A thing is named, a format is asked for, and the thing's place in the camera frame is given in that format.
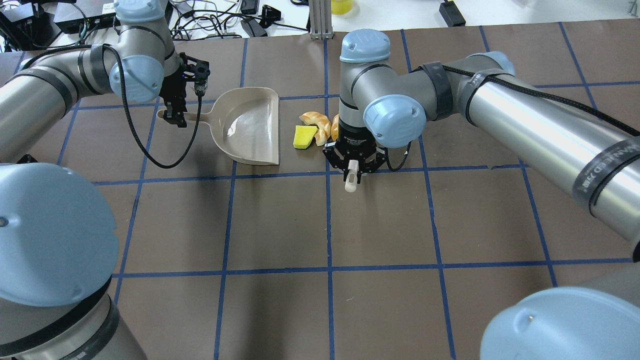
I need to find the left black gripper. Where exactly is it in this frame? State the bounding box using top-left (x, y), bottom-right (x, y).
top-left (161, 70), bottom-right (188, 128)

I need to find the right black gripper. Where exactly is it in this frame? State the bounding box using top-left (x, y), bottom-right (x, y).
top-left (322, 134), bottom-right (387, 183)

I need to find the beige hand brush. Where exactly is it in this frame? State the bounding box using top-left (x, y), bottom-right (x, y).
top-left (344, 159), bottom-right (359, 193)

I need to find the yellow sponge piece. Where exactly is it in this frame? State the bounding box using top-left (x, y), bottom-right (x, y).
top-left (292, 125), bottom-right (319, 150)

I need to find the croissant bread piece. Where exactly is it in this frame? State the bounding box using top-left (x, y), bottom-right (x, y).
top-left (299, 111), bottom-right (332, 147)

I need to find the beige plastic dustpan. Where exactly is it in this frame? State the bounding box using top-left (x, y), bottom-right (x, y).
top-left (157, 87), bottom-right (281, 166)

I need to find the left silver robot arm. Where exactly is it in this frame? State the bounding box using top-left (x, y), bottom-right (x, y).
top-left (1, 0), bottom-right (180, 360)

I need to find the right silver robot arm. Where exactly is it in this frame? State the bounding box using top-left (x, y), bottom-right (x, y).
top-left (279, 20), bottom-right (639, 360)

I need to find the black power adapter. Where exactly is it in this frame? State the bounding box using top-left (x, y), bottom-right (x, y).
top-left (438, 0), bottom-right (466, 28)

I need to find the black braided cable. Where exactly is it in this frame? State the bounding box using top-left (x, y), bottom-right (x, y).
top-left (20, 44), bottom-right (205, 169)

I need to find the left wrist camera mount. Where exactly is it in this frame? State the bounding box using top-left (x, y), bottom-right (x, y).
top-left (178, 52), bottom-right (211, 98)

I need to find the aluminium frame post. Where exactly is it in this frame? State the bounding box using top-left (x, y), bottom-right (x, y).
top-left (308, 0), bottom-right (334, 40)

